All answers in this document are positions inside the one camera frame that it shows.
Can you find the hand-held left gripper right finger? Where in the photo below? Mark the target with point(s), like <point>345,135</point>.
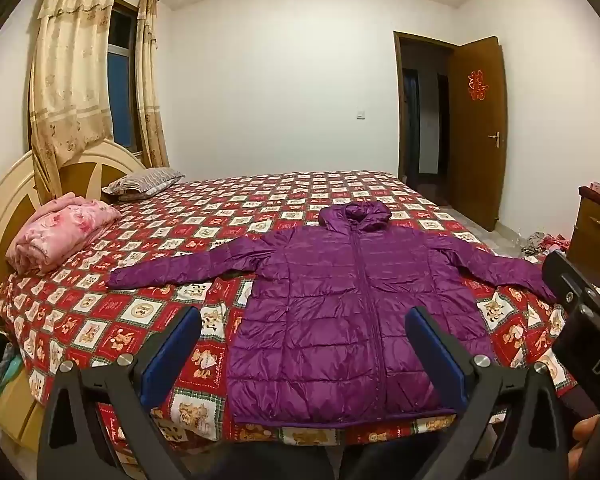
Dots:
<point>437,360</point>

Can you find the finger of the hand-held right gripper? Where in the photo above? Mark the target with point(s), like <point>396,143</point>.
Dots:
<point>562,272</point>

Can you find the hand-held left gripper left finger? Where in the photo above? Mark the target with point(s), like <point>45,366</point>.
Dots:
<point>172,355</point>

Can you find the purple puffer jacket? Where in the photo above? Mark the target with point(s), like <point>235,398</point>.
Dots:
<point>330,310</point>

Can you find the pile of clothes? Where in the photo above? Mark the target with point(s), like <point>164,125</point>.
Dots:
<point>545,245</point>

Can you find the person's right hand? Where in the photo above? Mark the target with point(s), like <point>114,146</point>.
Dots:
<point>585,440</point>

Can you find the brown wooden cabinet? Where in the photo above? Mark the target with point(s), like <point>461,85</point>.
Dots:
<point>597,230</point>

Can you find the bed with red patchwork cover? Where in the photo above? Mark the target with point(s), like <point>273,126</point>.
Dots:
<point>130,270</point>

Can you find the brown wooden door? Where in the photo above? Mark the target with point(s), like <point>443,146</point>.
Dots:
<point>477,170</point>

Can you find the teal cloth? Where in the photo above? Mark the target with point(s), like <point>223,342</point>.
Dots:
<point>7,372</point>

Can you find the pink floral folded quilt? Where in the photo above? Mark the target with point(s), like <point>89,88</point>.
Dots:
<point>60,230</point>

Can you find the grey striped pillow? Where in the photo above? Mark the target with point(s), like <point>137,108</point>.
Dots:
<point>142,180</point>

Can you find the red paper door decoration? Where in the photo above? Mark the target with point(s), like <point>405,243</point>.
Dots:
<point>477,85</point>

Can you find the narrow beige floral curtain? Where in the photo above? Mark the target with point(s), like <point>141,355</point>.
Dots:
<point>150,85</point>

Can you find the dark framed window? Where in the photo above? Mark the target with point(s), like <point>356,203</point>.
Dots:
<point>122,75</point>

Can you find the wide beige floral curtain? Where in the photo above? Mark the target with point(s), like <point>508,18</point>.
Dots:
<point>70,75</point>

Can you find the cream wooden bed side rail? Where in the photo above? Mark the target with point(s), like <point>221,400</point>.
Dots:
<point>27,415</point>

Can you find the brown wooden door frame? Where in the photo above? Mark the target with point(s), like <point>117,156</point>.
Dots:
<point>399,110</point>

